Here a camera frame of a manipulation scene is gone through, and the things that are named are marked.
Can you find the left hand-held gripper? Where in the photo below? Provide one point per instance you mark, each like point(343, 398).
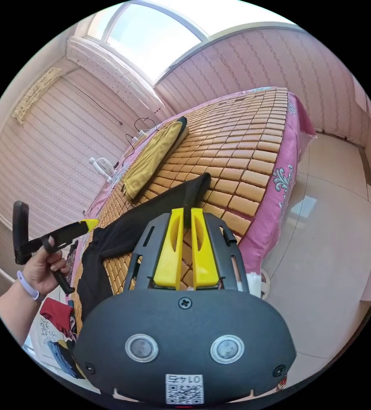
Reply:
point(54, 239)

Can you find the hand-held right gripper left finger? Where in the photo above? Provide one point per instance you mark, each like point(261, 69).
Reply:
point(168, 253)

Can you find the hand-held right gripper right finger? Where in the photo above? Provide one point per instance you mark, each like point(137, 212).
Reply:
point(205, 256)

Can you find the black long sleeve shirt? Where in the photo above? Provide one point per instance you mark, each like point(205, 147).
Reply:
point(121, 230)

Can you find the person's left forearm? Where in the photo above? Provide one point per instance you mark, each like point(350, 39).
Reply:
point(14, 309)

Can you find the person's left hand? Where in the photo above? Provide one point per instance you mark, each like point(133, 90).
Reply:
point(44, 272)

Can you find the person's body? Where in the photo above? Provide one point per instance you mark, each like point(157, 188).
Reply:
point(255, 283)

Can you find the small white fan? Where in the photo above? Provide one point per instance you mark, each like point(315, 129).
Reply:
point(103, 166)

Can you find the yellow pillow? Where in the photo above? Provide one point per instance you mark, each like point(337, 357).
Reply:
point(153, 157)

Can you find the white power strip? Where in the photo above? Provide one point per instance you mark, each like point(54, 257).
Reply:
point(140, 132)

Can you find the bed with woven mat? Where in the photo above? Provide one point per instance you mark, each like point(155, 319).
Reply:
point(236, 150)

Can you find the pile of clothes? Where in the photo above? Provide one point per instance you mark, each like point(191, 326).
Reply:
point(60, 333)

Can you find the window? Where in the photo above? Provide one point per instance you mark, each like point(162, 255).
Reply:
point(147, 35)

